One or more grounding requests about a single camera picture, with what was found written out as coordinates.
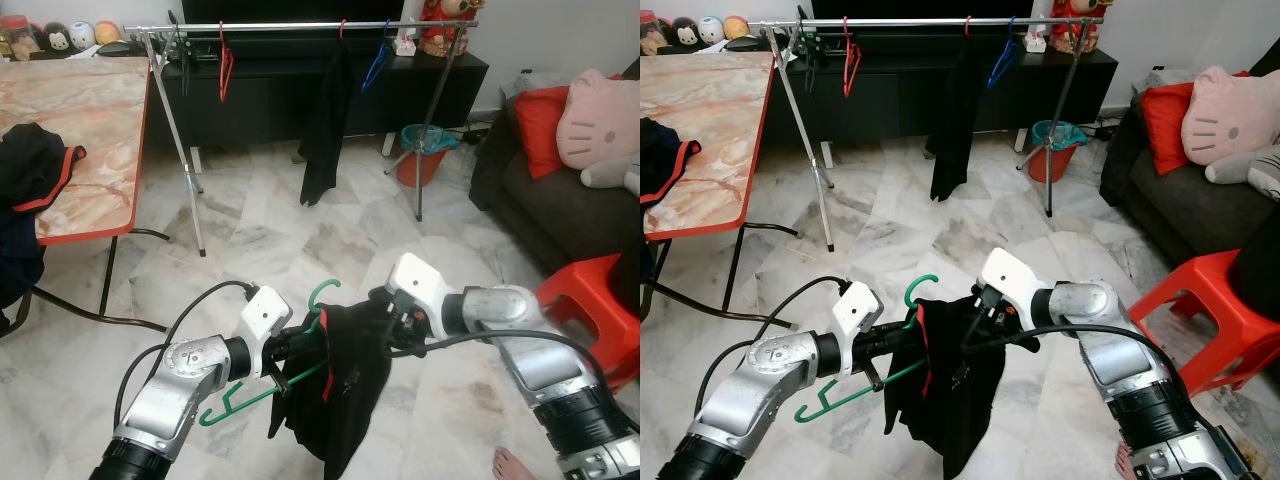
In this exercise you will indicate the pink cat face pillow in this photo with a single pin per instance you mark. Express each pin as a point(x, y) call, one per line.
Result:
point(600, 120)
point(1230, 115)

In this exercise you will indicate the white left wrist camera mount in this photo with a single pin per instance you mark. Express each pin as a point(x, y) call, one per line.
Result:
point(860, 310)
point(268, 315)

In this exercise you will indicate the pink white tissue box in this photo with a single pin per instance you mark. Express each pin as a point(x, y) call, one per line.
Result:
point(405, 44)
point(1033, 41)

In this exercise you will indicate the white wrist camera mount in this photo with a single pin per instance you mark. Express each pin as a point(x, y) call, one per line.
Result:
point(860, 310)
point(1012, 280)
point(268, 315)
point(420, 285)

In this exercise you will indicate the black printed polo shirt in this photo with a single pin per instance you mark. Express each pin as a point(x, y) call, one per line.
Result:
point(328, 125)
point(957, 120)

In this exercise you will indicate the black mouse plush toy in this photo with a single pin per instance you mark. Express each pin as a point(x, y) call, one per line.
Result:
point(55, 38)
point(686, 33)

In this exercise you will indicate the red robed figurine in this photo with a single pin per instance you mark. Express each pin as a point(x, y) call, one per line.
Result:
point(1072, 26)
point(442, 28)

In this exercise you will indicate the clear jar red lid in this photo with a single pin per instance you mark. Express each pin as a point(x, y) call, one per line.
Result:
point(652, 35)
point(14, 40)

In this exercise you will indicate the black TV cabinet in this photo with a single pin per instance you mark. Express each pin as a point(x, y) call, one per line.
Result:
point(270, 100)
point(900, 100)

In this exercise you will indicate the dark hanger bundle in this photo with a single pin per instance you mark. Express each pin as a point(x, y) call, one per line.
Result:
point(182, 55)
point(812, 52)

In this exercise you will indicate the grey wide-eyed Totoro plush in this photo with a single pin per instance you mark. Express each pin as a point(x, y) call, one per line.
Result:
point(1245, 172)
point(612, 178)

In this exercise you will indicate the white blue plush toy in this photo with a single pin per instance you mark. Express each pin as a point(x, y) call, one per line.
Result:
point(712, 30)
point(80, 35)

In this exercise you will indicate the blue plastic hanger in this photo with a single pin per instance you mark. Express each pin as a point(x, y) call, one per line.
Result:
point(377, 60)
point(1003, 57)

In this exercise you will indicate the black round bucket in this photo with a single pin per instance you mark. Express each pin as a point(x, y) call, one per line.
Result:
point(1262, 270)

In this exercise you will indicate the black garment red trim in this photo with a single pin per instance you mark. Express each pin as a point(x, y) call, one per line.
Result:
point(950, 400)
point(30, 165)
point(345, 400)
point(662, 160)

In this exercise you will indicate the orange bin teal liner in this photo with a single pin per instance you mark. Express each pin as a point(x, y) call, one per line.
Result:
point(1047, 163)
point(415, 168)

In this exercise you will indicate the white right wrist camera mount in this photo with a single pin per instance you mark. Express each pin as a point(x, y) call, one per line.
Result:
point(420, 285)
point(1012, 280)

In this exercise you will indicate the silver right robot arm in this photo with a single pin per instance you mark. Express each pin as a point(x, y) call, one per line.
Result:
point(540, 370)
point(1140, 365)

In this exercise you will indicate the silver clothes rack bar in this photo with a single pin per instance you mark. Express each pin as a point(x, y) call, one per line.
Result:
point(280, 26)
point(900, 23)

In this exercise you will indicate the red plastic stool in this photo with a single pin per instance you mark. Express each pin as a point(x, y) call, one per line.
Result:
point(1200, 290)
point(590, 285)

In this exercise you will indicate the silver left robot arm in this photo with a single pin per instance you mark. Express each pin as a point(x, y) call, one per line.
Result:
point(180, 390)
point(775, 385)

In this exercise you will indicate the green plastic hanger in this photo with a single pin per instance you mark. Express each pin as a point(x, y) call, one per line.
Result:
point(855, 391)
point(260, 394)

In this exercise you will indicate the dark grey fabric sofa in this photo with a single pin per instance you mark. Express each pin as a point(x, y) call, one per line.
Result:
point(1190, 215)
point(570, 215)

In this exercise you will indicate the large black television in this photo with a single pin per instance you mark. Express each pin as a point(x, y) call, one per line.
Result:
point(920, 7)
point(290, 8)

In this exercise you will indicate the silver rack tripod stand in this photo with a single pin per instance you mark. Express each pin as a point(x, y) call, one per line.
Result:
point(1053, 180)
point(812, 180)
point(184, 180)
point(425, 180)

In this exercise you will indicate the yellow red plush toy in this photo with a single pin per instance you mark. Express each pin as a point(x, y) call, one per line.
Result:
point(737, 28)
point(106, 32)

